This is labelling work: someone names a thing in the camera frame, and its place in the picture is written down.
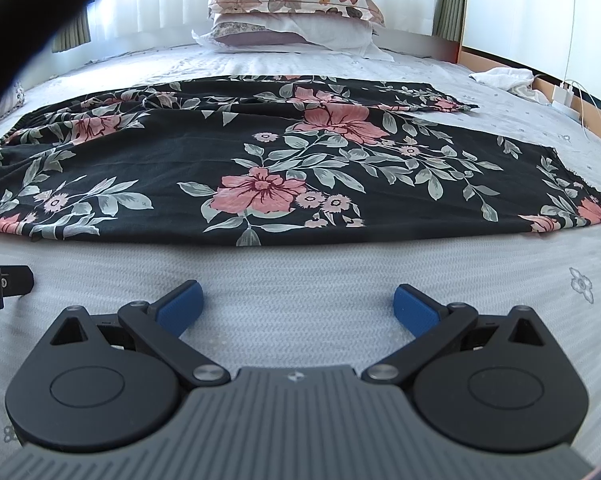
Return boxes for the black floral pants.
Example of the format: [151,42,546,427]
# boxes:
[0,75,601,246]

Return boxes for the white floral bed sheet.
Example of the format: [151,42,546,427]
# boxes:
[0,46,601,465]

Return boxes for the white power adapter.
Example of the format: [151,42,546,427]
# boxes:
[551,86,581,122]

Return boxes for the white crumpled cloth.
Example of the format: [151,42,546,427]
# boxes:
[469,67,535,91]

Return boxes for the green curtain left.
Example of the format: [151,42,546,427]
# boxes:
[52,8,91,53]

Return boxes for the green curtain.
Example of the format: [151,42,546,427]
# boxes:
[432,0,467,44]
[52,8,91,53]

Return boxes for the white lower pillow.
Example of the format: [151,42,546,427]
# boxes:
[191,13,393,61]

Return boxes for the green curtain right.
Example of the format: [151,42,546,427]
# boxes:
[432,0,467,44]

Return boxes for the wooden bed frame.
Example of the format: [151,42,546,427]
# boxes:
[432,34,601,126]

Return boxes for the white charging cable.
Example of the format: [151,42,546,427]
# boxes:
[560,0,601,143]

